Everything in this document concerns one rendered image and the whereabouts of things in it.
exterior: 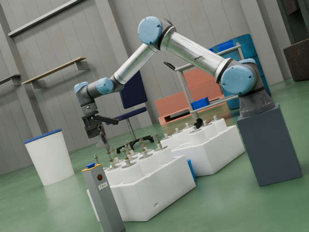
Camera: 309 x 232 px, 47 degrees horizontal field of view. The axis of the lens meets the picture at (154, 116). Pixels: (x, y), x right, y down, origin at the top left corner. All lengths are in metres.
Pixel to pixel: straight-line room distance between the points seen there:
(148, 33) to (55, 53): 8.29
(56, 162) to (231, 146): 2.58
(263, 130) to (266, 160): 0.13
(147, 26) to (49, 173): 3.09
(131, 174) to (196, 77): 5.84
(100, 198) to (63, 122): 8.25
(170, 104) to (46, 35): 4.31
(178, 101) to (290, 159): 5.53
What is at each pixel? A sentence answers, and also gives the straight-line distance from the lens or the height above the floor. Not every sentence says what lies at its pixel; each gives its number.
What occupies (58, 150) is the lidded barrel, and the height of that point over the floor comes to 0.34.
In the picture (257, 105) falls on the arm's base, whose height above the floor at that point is 0.33.
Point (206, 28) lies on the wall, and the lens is 8.24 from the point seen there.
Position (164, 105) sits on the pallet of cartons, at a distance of 7.00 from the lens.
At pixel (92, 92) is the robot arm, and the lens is 1.73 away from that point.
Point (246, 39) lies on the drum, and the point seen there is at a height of 0.87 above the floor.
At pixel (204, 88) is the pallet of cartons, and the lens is 6.95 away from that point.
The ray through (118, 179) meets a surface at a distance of 1.77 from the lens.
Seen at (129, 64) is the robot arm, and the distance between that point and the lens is 1.75.
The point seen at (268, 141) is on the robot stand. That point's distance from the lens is 1.55.
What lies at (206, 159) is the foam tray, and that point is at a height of 0.09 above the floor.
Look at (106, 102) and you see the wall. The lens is 9.09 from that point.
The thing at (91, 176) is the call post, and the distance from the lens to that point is 1.60.
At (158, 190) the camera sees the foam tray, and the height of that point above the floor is 0.09.
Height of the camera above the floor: 0.50
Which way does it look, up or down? 2 degrees down
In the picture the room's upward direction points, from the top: 20 degrees counter-clockwise
